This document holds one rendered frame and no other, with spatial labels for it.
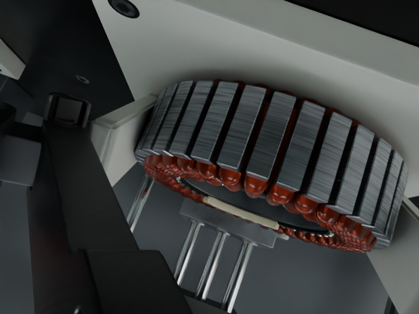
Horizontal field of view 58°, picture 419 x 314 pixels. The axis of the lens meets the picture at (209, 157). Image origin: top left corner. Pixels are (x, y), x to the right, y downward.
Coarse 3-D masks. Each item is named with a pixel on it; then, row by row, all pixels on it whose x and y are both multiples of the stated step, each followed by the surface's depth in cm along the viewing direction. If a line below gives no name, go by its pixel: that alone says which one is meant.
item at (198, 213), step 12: (192, 204) 28; (204, 204) 29; (192, 216) 28; (204, 216) 28; (216, 216) 28; (228, 216) 28; (216, 228) 29; (228, 228) 28; (240, 228) 28; (252, 228) 28; (252, 240) 28; (264, 240) 28
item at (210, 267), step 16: (192, 224) 30; (192, 240) 30; (224, 240) 30; (208, 256) 30; (240, 256) 30; (176, 272) 29; (208, 272) 29; (240, 272) 29; (208, 288) 29; (192, 304) 20; (208, 304) 30; (224, 304) 29
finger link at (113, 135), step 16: (112, 112) 13; (128, 112) 13; (144, 112) 15; (96, 128) 11; (112, 128) 12; (128, 128) 13; (144, 128) 16; (96, 144) 12; (112, 144) 12; (128, 144) 14; (112, 160) 13; (128, 160) 15; (112, 176) 14
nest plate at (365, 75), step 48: (96, 0) 12; (144, 0) 11; (192, 0) 10; (240, 0) 10; (144, 48) 14; (192, 48) 12; (240, 48) 11; (288, 48) 10; (336, 48) 10; (384, 48) 10; (144, 96) 19; (336, 96) 12; (384, 96) 11
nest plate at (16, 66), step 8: (0, 40) 22; (0, 48) 22; (8, 48) 23; (0, 56) 23; (8, 56) 23; (16, 56) 24; (0, 64) 23; (8, 64) 24; (16, 64) 25; (24, 64) 25; (0, 72) 25; (8, 72) 24; (16, 72) 25
